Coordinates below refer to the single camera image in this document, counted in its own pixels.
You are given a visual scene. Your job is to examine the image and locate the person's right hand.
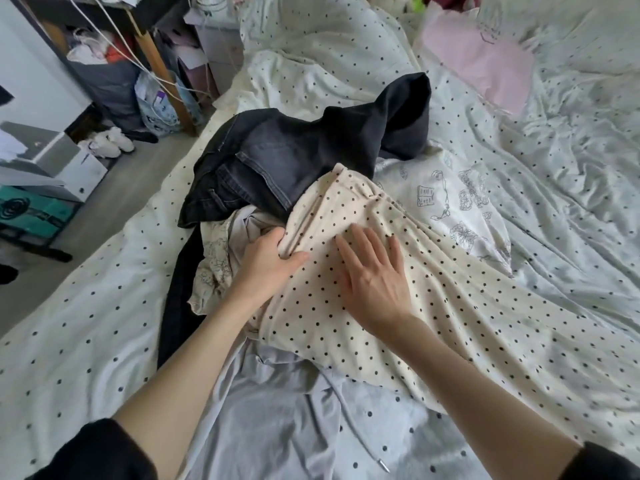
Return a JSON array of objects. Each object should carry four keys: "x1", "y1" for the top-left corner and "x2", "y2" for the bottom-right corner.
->
[{"x1": 334, "y1": 225, "x2": 421, "y2": 341}]

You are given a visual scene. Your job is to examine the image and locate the person's left hand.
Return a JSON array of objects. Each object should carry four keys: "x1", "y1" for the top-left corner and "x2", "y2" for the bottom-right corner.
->
[{"x1": 232, "y1": 227, "x2": 313, "y2": 308}]

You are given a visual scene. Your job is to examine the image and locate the cream printed garment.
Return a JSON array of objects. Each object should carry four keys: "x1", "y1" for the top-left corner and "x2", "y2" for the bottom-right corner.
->
[{"x1": 188, "y1": 205, "x2": 291, "y2": 316}]

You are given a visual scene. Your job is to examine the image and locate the cream polka dot trousers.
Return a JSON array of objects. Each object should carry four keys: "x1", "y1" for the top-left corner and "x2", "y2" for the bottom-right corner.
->
[{"x1": 245, "y1": 163, "x2": 640, "y2": 466}]

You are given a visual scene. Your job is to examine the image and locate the dark grey jeans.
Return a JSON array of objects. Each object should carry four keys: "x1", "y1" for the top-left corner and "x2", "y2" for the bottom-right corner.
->
[{"x1": 157, "y1": 227, "x2": 208, "y2": 368}]

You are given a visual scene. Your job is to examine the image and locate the cream patterned pyjama top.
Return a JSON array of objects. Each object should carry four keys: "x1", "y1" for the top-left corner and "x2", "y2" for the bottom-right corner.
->
[{"x1": 375, "y1": 145, "x2": 516, "y2": 276}]

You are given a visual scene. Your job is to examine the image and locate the dark denim jeans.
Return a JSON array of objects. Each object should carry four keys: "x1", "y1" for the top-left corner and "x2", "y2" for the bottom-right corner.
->
[{"x1": 178, "y1": 73, "x2": 433, "y2": 230}]

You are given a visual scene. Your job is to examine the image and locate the light grey smocked garment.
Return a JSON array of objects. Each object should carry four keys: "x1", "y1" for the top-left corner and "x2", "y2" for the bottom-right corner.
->
[{"x1": 180, "y1": 335, "x2": 466, "y2": 480}]

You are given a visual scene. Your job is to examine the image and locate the person's left forearm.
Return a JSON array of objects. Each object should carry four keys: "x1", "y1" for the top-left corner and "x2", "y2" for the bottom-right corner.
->
[{"x1": 140, "y1": 293, "x2": 266, "y2": 476}]

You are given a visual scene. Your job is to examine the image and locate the person's right forearm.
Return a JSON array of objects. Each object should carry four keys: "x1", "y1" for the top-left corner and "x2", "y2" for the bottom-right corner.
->
[{"x1": 385, "y1": 317, "x2": 581, "y2": 480}]

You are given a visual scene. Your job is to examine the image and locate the white dotted bed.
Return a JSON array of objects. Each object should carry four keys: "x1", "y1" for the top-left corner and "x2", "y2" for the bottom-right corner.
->
[{"x1": 0, "y1": 0, "x2": 640, "y2": 480}]

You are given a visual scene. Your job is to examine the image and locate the black clothes rack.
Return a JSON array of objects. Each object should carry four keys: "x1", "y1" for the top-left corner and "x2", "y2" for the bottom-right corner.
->
[{"x1": 0, "y1": 227, "x2": 73, "y2": 264}]

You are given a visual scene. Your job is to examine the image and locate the person's black left sleeve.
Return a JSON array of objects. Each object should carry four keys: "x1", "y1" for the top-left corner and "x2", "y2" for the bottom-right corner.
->
[{"x1": 30, "y1": 417, "x2": 159, "y2": 480}]

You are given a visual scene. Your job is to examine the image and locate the person's black sleeve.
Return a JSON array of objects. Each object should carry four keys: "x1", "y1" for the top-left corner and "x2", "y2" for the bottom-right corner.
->
[
  {"x1": 560, "y1": 441, "x2": 640, "y2": 480},
  {"x1": 30, "y1": 417, "x2": 159, "y2": 480}
]

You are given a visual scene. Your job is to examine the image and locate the person's black right sleeve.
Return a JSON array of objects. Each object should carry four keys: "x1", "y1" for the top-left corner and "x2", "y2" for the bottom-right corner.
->
[{"x1": 560, "y1": 441, "x2": 640, "y2": 480}]

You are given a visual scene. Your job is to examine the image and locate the grey patterned bag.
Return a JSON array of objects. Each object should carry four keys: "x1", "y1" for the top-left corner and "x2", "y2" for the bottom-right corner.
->
[{"x1": 135, "y1": 69, "x2": 201, "y2": 138}]

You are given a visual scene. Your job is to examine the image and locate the white shoe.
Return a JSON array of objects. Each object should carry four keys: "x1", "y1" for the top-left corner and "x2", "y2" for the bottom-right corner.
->
[
  {"x1": 105, "y1": 125, "x2": 137, "y2": 154},
  {"x1": 80, "y1": 133, "x2": 123, "y2": 161}
]

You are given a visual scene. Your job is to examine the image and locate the dark side table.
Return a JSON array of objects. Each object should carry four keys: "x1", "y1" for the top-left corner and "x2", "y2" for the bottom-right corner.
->
[{"x1": 130, "y1": 0, "x2": 199, "y2": 138}]

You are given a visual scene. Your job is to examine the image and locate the small white side cabinet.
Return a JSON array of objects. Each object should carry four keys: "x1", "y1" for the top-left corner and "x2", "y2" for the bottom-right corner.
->
[{"x1": 185, "y1": 5, "x2": 246, "y2": 96}]

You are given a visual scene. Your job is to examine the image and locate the white crumpled blanket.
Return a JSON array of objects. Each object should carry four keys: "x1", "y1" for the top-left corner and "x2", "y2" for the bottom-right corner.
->
[{"x1": 235, "y1": 0, "x2": 426, "y2": 121}]

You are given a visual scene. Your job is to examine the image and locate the green object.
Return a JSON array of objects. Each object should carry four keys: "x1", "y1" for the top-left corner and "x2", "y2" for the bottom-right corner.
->
[{"x1": 0, "y1": 185, "x2": 81, "y2": 241}]

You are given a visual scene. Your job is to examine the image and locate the white storage box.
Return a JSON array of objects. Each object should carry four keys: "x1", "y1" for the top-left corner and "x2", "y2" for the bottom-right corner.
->
[{"x1": 0, "y1": 119, "x2": 109, "y2": 204}]

